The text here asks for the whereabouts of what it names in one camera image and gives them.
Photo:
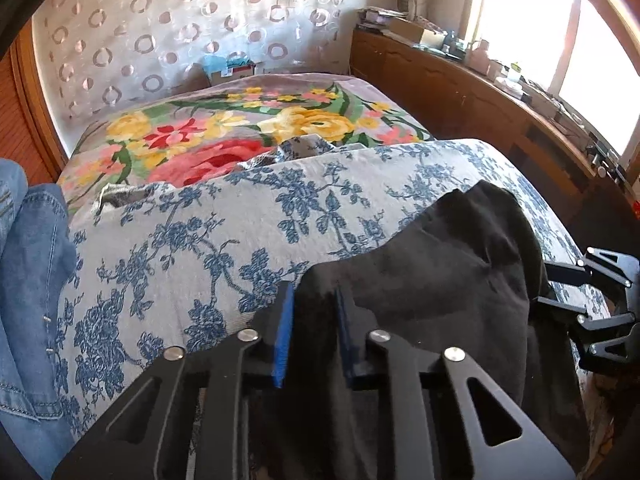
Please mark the blue floral bed cover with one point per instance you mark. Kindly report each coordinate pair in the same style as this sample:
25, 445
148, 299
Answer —
158, 265

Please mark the window with wooden frame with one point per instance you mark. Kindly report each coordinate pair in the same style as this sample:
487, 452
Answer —
566, 47

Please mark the white bottle on cabinet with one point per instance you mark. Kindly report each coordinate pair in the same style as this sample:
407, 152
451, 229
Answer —
477, 58

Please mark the black pants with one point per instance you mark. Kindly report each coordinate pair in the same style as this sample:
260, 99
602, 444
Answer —
461, 274

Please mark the colourful flower blanket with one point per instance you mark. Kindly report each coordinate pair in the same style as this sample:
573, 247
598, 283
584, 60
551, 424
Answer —
205, 134

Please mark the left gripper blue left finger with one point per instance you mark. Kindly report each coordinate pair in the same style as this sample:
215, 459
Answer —
186, 415

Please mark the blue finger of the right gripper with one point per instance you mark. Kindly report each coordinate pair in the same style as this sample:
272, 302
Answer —
569, 274
559, 311

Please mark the long wooden cabinet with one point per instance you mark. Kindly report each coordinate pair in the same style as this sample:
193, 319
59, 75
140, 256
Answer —
454, 103

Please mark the sheer circle pattern curtain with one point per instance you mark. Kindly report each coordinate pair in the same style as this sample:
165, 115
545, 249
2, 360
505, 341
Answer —
97, 57

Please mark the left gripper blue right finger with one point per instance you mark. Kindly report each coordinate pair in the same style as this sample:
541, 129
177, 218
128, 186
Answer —
440, 415

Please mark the folded blue jeans bottom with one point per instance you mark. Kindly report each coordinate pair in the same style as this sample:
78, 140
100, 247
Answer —
37, 258

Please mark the beige box on cabinet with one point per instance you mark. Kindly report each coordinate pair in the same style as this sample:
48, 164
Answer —
419, 31

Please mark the cardboard box with items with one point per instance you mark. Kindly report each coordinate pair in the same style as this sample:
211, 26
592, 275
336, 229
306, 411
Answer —
222, 69

